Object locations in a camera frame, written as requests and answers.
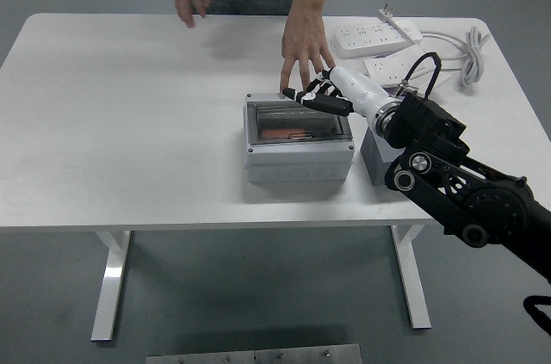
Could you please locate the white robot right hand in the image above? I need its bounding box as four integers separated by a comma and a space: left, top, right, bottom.
282, 65, 398, 119

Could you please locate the person's left hand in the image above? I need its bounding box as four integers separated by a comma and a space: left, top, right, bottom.
279, 9, 337, 93

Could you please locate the transparent hinged box lid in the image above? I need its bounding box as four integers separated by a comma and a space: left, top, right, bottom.
250, 99, 353, 144

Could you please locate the orange cylindrical battery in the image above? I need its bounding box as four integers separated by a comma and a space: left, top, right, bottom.
262, 127, 313, 140

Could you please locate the grey plastic junction box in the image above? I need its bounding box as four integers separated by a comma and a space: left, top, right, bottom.
243, 91, 356, 187

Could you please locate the white power strip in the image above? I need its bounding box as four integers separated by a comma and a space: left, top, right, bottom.
330, 19, 424, 59

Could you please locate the grey cube holder block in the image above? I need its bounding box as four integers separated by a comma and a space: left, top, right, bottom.
360, 126, 404, 187

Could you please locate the white table leg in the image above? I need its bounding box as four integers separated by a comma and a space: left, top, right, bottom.
90, 230, 133, 342
390, 224, 432, 330

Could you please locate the white wall socket panel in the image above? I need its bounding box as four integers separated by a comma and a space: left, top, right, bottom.
363, 56, 414, 89

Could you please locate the white power cord with plug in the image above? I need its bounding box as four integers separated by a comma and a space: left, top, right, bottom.
377, 3, 492, 92

